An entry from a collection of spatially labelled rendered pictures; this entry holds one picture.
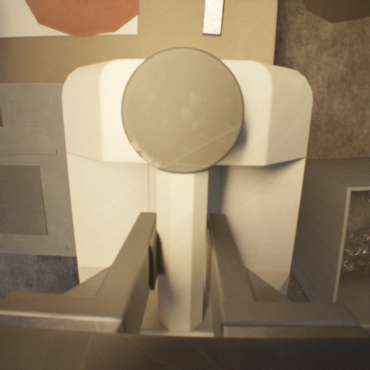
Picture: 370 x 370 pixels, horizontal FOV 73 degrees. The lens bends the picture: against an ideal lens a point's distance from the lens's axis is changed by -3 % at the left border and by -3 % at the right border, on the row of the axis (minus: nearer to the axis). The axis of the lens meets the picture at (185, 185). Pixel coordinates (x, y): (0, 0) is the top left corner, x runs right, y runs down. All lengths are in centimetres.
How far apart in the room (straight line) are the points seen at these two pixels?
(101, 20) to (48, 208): 23
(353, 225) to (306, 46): 83
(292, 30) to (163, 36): 111
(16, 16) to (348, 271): 141
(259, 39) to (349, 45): 118
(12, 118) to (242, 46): 28
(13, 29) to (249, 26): 30
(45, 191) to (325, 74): 133
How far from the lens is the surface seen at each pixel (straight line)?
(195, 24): 36
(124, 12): 37
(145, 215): 15
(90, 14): 37
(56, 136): 31
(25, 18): 42
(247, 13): 37
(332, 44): 149
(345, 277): 142
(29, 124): 33
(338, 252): 97
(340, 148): 150
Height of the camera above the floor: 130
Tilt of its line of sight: 75 degrees down
